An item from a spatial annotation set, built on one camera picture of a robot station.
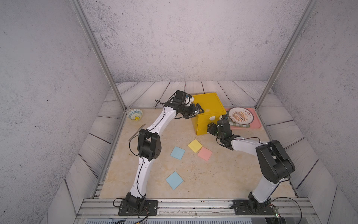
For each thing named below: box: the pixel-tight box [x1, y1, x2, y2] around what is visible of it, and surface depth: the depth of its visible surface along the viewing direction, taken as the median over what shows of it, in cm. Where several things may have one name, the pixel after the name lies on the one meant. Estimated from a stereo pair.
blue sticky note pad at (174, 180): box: [165, 170, 184, 191], surface depth 84 cm
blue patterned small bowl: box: [127, 108, 144, 121], surface depth 117 cm
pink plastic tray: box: [225, 107, 262, 130], surface depth 110 cm
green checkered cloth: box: [227, 118, 251, 128], surface depth 109 cm
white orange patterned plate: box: [228, 106, 255, 126], surface depth 117 cm
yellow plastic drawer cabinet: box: [192, 92, 227, 136], surface depth 92 cm
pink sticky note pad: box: [197, 146, 213, 161], surface depth 96 cm
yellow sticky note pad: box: [187, 139, 204, 153], surface depth 99 cm
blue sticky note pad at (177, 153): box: [169, 146, 186, 161], surface depth 96 cm
